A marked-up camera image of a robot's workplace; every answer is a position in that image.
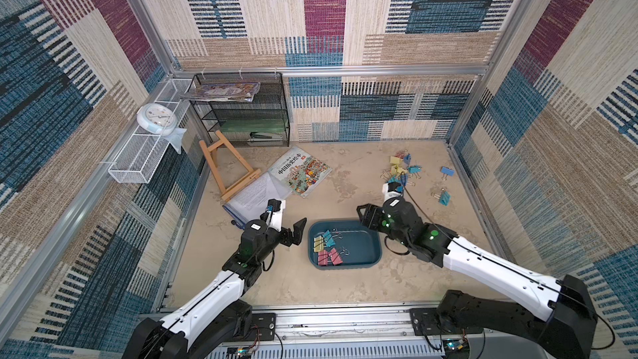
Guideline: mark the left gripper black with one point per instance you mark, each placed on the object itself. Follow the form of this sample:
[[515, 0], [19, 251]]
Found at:
[[295, 236]]

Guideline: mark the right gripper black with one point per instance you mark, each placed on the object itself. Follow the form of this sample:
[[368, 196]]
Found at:
[[375, 217]]

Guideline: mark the teal binder clip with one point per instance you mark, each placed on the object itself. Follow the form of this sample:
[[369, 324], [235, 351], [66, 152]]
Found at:
[[414, 169], [330, 238]]

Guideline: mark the pink binder clip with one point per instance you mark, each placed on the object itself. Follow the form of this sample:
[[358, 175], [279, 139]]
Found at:
[[323, 258], [336, 256]]

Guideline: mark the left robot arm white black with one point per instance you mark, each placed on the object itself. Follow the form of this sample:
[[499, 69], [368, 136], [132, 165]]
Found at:
[[216, 314]]

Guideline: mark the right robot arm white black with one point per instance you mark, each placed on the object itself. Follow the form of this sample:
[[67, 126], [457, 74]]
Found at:
[[556, 314]]

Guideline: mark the teal plastic storage box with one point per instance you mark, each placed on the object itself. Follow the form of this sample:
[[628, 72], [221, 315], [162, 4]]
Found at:
[[363, 244]]

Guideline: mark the teal binder clip lone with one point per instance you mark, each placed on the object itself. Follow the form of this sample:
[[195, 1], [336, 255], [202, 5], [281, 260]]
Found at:
[[443, 197]]

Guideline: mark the clear mesh document pouch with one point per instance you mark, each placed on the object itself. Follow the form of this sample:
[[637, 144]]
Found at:
[[252, 201]]

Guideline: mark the colourful Chinese history picture book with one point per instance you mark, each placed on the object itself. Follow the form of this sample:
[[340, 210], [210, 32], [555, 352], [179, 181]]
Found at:
[[299, 171]]

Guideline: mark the black stapler on shelf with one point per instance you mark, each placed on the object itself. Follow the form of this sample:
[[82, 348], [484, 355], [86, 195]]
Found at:
[[265, 136]]

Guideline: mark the black mesh shelf rack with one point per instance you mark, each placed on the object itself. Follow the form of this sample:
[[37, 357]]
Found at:
[[268, 112]]

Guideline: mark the magazine on rack top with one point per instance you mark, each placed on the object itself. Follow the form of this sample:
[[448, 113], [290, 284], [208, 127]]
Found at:
[[222, 92]]

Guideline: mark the white round clock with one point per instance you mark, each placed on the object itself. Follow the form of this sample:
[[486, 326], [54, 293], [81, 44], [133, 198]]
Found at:
[[156, 119]]

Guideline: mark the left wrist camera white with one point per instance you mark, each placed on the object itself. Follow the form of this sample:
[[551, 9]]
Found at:
[[274, 212]]

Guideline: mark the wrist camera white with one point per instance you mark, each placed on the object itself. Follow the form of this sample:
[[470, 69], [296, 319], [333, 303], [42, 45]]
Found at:
[[392, 191], [274, 212]]

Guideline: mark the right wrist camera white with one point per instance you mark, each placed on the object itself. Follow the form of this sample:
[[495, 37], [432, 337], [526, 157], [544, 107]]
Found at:
[[392, 191]]

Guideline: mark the blue binder clip by wall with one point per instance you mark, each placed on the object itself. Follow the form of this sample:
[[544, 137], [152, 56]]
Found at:
[[447, 172]]

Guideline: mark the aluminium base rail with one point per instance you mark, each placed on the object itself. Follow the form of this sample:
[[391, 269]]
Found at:
[[359, 330]]

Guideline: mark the white wire wall basket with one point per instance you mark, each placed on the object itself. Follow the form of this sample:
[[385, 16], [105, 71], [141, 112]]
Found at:
[[138, 160]]

